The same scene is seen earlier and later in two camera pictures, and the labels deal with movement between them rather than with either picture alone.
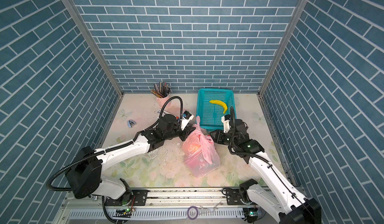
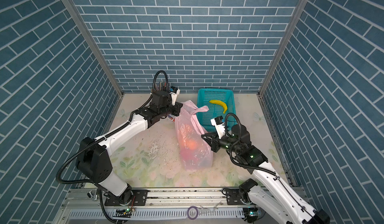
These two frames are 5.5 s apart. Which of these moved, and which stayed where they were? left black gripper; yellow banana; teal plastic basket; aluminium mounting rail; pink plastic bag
Moved: left black gripper; pink plastic bag
Stayed: teal plastic basket; yellow banana; aluminium mounting rail
